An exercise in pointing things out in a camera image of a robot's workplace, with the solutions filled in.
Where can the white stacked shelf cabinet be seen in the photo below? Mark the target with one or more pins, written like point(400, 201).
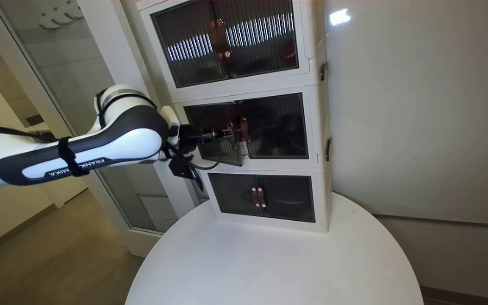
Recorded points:
point(317, 85)

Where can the black wrist mount plate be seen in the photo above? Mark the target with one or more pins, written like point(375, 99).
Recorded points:
point(181, 167)

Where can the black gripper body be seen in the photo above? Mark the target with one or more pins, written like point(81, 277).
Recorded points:
point(195, 138)

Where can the brown cabinet side latch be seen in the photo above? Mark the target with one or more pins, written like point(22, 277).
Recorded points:
point(329, 150)
point(325, 70)

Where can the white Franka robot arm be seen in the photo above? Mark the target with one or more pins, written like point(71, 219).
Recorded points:
point(114, 141)

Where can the glossy white wall board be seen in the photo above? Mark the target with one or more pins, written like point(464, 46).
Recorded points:
point(424, 112)

